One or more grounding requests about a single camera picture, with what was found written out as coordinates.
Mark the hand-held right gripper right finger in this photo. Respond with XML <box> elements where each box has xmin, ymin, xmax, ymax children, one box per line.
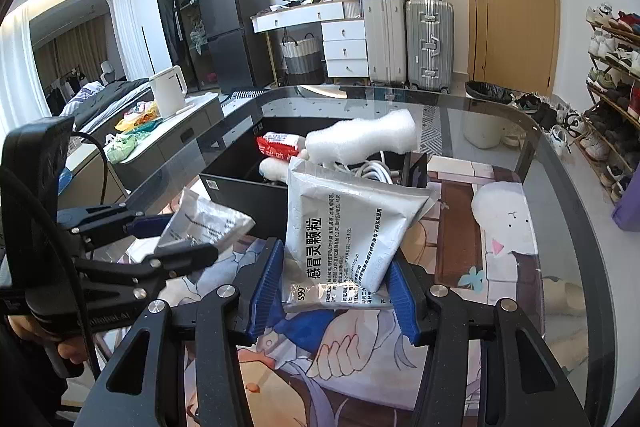
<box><xmin>385</xmin><ymin>257</ymin><xmax>559</xmax><ymax>427</ymax></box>

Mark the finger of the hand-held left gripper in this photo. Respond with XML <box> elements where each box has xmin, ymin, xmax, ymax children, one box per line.
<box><xmin>74</xmin><ymin>243</ymin><xmax>219</xmax><ymax>304</ymax></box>
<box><xmin>56</xmin><ymin>203</ymin><xmax>174</xmax><ymax>239</ymax></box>

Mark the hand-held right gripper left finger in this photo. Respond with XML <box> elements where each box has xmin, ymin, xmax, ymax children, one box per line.
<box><xmin>87</xmin><ymin>237</ymin><xmax>287</xmax><ymax>427</ymax></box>

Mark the silver foil packet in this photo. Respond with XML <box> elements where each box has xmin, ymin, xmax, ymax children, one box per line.
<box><xmin>156</xmin><ymin>188</ymin><xmax>257</xmax><ymax>266</ymax></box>

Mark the black storage box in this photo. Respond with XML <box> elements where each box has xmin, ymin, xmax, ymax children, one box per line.
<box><xmin>198</xmin><ymin>117</ymin><xmax>442</xmax><ymax>244</ymax></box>

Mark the white medicine sachet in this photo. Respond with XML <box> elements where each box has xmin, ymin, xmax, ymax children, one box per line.
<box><xmin>281</xmin><ymin>158</ymin><xmax>439</xmax><ymax>314</ymax></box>

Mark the white plush keychain toy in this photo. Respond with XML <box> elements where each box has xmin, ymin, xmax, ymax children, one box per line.
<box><xmin>259</xmin><ymin>156</ymin><xmax>292</xmax><ymax>186</ymax></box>

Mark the white cable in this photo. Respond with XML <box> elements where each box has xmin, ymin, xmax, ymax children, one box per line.
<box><xmin>344</xmin><ymin>158</ymin><xmax>402</xmax><ymax>184</ymax></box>

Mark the red and white packet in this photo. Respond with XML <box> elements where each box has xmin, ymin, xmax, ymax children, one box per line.
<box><xmin>255</xmin><ymin>131</ymin><xmax>307</xmax><ymax>160</ymax></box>

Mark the white foam roll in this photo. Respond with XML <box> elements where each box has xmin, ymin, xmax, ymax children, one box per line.
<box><xmin>303</xmin><ymin>109</ymin><xmax>419</xmax><ymax>166</ymax></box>

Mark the person's left hand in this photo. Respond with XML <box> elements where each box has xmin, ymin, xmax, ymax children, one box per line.
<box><xmin>7</xmin><ymin>313</ymin><xmax>95</xmax><ymax>367</ymax></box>

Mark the printed anime table mat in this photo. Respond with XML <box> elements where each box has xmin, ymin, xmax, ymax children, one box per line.
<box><xmin>117</xmin><ymin>156</ymin><xmax>547</xmax><ymax>427</ymax></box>

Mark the grey low cabinet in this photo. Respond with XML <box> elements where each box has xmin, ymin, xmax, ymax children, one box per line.
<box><xmin>64</xmin><ymin>93</ymin><xmax>224</xmax><ymax>188</ymax></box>

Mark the bed with dark clothes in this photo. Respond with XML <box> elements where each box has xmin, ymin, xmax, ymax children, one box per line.
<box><xmin>54</xmin><ymin>76</ymin><xmax>152</xmax><ymax>134</ymax></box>

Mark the pile of colourful snack packets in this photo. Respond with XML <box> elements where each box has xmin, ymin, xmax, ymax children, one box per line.
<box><xmin>106</xmin><ymin>101</ymin><xmax>162</xmax><ymax>164</ymax></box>

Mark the brown curtain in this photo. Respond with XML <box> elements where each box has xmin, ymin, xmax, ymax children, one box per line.
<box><xmin>32</xmin><ymin>17</ymin><xmax>109</xmax><ymax>94</ymax></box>

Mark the white electric kettle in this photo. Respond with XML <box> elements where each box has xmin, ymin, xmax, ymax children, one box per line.
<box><xmin>148</xmin><ymin>65</ymin><xmax>190</xmax><ymax>118</ymax></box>

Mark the white bin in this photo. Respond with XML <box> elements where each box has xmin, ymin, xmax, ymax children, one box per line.
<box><xmin>462</xmin><ymin>106</ymin><xmax>507</xmax><ymax>150</ymax></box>

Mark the dark grey refrigerator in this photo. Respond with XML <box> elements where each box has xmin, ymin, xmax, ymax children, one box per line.
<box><xmin>193</xmin><ymin>0</ymin><xmax>264</xmax><ymax>94</ymax></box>

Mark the dark glass wardrobe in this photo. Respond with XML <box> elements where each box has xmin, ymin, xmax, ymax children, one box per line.
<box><xmin>150</xmin><ymin>0</ymin><xmax>224</xmax><ymax>94</ymax></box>

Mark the grey and white basket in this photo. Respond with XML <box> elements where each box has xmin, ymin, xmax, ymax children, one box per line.
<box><xmin>278</xmin><ymin>34</ymin><xmax>321</xmax><ymax>86</ymax></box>

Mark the row of loose shoes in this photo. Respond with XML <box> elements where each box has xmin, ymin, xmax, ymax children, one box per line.
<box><xmin>514</xmin><ymin>92</ymin><xmax>587</xmax><ymax>158</ymax></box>

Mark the purple paper bag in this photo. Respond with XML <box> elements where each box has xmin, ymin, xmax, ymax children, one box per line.
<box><xmin>611</xmin><ymin>186</ymin><xmax>640</xmax><ymax>234</ymax></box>

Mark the silver suitcase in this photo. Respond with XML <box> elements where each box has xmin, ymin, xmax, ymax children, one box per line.
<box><xmin>404</xmin><ymin>0</ymin><xmax>455</xmax><ymax>94</ymax></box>

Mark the white suitcase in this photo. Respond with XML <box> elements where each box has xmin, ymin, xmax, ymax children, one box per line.
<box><xmin>362</xmin><ymin>0</ymin><xmax>409</xmax><ymax>87</ymax></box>

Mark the white dressing desk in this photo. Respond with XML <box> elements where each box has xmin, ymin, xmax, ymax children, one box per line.
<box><xmin>250</xmin><ymin>0</ymin><xmax>369</xmax><ymax>81</ymax></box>

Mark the gold shoe rack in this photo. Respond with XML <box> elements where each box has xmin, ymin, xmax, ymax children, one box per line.
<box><xmin>581</xmin><ymin>4</ymin><xmax>640</xmax><ymax>208</ymax></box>

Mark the wooden door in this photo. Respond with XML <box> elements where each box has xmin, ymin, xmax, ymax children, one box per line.
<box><xmin>457</xmin><ymin>0</ymin><xmax>561</xmax><ymax>101</ymax></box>

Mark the group of shoes on rack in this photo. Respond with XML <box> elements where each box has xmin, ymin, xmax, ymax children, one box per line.
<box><xmin>582</xmin><ymin>3</ymin><xmax>640</xmax><ymax>205</ymax></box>

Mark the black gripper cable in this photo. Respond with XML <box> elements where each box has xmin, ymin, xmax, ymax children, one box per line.
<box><xmin>0</xmin><ymin>131</ymin><xmax>113</xmax><ymax>385</ymax></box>

